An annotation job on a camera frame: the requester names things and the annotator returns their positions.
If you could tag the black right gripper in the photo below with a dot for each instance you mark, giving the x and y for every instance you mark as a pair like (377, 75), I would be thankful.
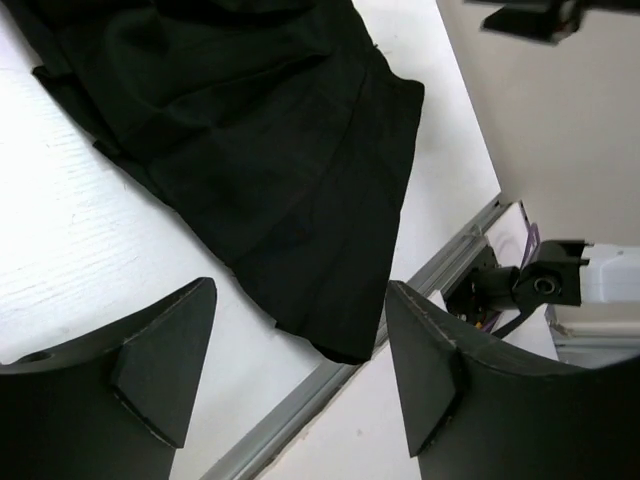
(547, 22)

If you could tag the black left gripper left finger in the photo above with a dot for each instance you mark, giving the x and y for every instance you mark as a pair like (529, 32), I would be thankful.
(115, 403)

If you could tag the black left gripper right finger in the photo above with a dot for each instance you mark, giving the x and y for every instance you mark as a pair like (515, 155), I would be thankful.
(476, 407)

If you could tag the black pleated skirt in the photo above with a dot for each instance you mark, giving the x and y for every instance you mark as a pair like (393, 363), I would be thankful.
(275, 129)

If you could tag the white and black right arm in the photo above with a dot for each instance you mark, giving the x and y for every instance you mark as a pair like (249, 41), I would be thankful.
(556, 272)

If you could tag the aluminium table edge rail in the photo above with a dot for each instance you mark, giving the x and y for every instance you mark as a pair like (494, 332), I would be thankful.
(261, 446)

